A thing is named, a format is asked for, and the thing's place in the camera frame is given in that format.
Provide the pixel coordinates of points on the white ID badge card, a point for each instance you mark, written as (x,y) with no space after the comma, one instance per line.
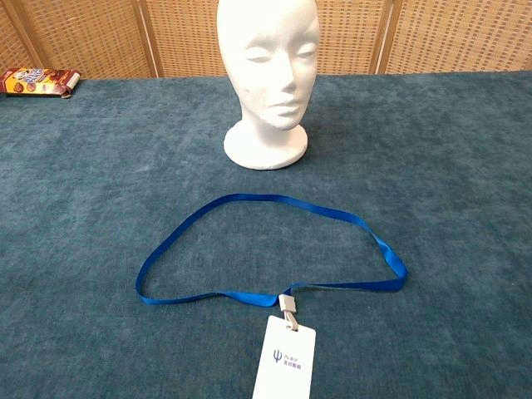
(282,374)

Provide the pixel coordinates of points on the white foam mannequin head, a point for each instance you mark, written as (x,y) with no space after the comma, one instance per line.
(266,104)

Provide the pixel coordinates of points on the teal table cloth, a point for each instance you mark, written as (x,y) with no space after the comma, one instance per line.
(104,208)

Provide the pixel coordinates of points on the brown snack box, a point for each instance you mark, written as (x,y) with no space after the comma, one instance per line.
(33,82)

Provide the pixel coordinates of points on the wicker folding screen panel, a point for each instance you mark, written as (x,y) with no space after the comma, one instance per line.
(91,37)
(8,45)
(187,37)
(457,37)

